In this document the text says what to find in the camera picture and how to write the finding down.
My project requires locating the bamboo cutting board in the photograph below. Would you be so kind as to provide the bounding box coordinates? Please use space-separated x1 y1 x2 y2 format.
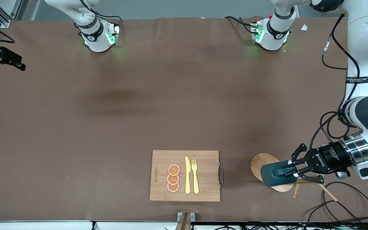
149 150 224 202

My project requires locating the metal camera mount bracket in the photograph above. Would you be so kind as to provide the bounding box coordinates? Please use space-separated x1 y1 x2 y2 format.
175 212 196 230

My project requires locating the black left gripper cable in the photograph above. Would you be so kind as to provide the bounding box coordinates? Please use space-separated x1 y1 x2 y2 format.
309 13 364 154

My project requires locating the black arm base cable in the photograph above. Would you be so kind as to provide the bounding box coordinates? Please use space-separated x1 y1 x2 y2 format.
225 16 255 34
79 0 123 32

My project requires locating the yellow plastic fork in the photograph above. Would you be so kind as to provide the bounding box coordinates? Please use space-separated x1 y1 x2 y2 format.
192 159 200 195

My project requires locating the yellow plastic knife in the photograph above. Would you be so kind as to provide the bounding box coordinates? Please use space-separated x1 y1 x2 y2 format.
185 156 191 194

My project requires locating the black looped cable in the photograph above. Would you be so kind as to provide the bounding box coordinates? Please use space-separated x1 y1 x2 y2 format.
322 181 368 226

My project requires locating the wooden cup rack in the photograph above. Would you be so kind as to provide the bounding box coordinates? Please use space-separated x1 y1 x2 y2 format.
250 153 338 202

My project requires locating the aluminium frame profile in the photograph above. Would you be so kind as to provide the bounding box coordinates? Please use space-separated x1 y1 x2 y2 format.
0 0 23 28

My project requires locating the dark teal cup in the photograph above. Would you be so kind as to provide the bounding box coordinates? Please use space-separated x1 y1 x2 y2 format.
261 161 298 188

